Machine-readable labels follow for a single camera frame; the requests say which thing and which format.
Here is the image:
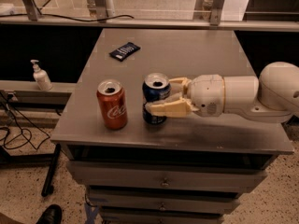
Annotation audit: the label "blue tape cross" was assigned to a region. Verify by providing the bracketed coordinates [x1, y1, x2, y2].
[84, 203, 99, 224]

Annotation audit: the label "red coke can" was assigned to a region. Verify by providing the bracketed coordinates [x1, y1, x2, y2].
[96, 79, 128, 130]

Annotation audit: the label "middle grey drawer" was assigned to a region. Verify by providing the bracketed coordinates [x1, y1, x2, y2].
[88, 189, 240, 214]

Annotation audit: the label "grey drawer cabinet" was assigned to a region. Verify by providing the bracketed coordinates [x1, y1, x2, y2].
[51, 29, 292, 219]

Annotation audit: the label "bottom grey drawer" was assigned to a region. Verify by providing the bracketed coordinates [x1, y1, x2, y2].
[100, 211, 223, 224]

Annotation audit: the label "black shoe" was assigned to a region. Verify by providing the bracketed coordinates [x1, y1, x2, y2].
[36, 204, 63, 224]

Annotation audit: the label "grey drawer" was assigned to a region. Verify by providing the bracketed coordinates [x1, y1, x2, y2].
[100, 211, 223, 224]
[66, 161, 267, 193]
[88, 189, 240, 214]

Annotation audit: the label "blue pepsi can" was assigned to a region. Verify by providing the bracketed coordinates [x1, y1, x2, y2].
[142, 73, 171, 125]

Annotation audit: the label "right metal frame post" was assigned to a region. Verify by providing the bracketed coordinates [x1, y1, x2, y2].
[192, 0, 229, 26]

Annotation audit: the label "middle metal frame post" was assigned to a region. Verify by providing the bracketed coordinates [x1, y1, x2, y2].
[87, 0, 115, 19]

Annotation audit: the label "top grey drawer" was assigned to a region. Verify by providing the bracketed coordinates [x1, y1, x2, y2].
[66, 161, 267, 193]

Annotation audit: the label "black metal leg bar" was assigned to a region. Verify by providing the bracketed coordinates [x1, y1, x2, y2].
[41, 144, 61, 197]

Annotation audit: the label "metal frame post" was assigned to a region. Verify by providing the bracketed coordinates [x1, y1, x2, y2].
[192, 0, 229, 26]
[87, 0, 115, 19]
[22, 0, 41, 21]

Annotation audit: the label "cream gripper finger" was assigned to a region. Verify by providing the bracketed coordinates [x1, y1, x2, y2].
[145, 97, 198, 118]
[169, 77, 192, 94]

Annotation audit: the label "left metal frame post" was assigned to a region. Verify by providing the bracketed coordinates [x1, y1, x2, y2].
[22, 0, 41, 21]

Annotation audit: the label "black floor cables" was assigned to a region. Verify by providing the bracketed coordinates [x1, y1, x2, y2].
[0, 91, 64, 151]

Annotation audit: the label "black cable on ledge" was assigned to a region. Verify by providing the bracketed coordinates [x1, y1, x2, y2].
[0, 12, 135, 23]

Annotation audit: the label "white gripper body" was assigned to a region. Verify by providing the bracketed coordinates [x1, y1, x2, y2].
[187, 75, 224, 117]

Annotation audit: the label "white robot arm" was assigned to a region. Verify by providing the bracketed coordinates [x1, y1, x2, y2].
[145, 62, 299, 123]

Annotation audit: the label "white pump sanitizer bottle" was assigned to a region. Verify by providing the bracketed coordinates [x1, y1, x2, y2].
[31, 60, 52, 91]

